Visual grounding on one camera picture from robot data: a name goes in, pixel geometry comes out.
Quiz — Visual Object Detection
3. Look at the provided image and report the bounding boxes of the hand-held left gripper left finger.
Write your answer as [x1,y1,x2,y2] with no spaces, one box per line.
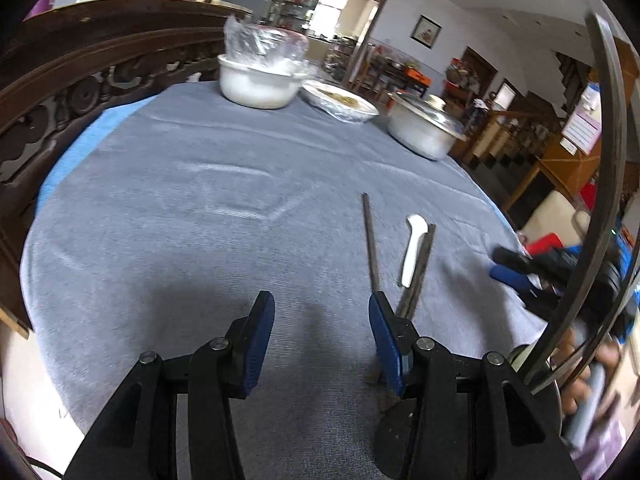
[65,291,276,480]

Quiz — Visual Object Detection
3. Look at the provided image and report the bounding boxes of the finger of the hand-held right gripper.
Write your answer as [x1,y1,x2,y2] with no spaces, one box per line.
[490,265,558,311]
[492,246,543,273]

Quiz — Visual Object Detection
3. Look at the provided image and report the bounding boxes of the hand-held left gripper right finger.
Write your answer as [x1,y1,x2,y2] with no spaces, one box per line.
[369,291,581,480]

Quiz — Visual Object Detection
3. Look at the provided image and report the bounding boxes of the dark chopstick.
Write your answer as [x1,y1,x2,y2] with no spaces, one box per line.
[361,192,386,386]
[532,12,630,396]
[395,225,432,318]
[400,225,438,320]
[522,10,623,396]

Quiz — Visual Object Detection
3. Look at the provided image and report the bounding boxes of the black utensil holder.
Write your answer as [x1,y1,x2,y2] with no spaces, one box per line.
[372,342,556,480]

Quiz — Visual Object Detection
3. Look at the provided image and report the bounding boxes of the white spoon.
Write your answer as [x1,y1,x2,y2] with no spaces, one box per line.
[400,214,431,289]

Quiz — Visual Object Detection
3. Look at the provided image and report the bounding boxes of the person's right hand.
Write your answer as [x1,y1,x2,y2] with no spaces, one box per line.
[560,332,621,413]

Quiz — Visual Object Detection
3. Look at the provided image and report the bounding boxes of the blue jacket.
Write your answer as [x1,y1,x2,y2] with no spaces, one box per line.
[612,210,640,341]

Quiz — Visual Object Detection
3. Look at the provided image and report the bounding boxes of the orange wooden pillar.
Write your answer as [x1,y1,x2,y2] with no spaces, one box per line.
[500,35,640,211]

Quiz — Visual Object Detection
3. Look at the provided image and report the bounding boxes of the wooden stair railing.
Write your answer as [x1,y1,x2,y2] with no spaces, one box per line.
[470,105,561,171]

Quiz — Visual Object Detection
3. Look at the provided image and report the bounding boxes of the aluminium pot with lid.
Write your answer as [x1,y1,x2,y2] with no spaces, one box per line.
[386,89,468,161]

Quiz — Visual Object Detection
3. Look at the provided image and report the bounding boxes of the purple patterned clothing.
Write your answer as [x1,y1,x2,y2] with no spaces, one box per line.
[570,400,636,480]

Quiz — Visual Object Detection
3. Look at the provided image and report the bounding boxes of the wooden side table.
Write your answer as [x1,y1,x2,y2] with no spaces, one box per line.
[367,55,431,96]

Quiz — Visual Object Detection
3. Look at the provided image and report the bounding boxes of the plastic-wrapped plate of food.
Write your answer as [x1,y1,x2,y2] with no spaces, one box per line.
[300,80,380,123]

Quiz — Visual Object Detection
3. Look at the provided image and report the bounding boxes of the white bowl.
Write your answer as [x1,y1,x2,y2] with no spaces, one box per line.
[217,54,310,110]

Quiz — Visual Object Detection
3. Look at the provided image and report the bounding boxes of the blue tablecloth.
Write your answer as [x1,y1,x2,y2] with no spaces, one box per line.
[35,95,161,211]

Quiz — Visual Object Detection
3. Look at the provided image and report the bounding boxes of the clear plastic bag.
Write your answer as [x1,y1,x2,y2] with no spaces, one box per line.
[223,14,310,68]

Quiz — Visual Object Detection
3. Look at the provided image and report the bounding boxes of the dark carved wooden sideboard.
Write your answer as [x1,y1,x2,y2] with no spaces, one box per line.
[0,0,251,331]

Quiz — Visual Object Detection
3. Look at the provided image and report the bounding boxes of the glass display cabinet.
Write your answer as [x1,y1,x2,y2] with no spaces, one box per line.
[272,0,321,36]

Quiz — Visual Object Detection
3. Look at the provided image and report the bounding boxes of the wall calendar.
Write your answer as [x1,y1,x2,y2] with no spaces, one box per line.
[560,80,603,156]

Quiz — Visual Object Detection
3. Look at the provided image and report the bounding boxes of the framed wall picture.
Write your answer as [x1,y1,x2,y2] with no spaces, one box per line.
[411,15,442,50]

